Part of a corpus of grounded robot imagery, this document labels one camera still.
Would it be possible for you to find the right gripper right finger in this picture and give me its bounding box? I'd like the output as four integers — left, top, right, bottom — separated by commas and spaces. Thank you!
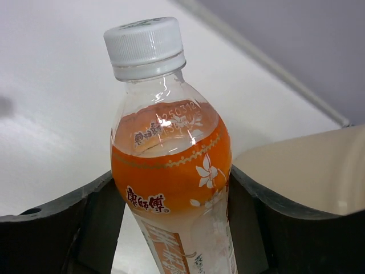
228, 167, 364, 273

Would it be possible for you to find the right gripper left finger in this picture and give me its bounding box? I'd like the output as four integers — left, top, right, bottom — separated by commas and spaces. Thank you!
1, 172, 125, 273

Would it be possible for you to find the beige plastic bin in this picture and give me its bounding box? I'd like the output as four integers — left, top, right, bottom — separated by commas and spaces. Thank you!
233, 125, 364, 215

